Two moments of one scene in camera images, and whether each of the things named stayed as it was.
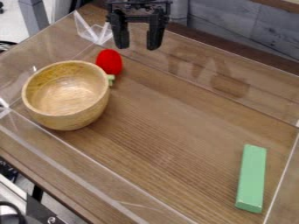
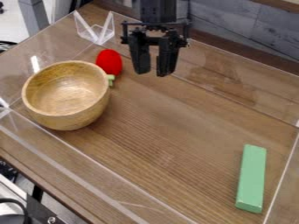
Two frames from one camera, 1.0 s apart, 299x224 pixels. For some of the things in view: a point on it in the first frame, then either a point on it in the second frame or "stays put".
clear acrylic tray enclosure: (145, 136) stays put
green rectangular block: (250, 192) stays put
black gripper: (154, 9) -> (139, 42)
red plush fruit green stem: (109, 60) stays put
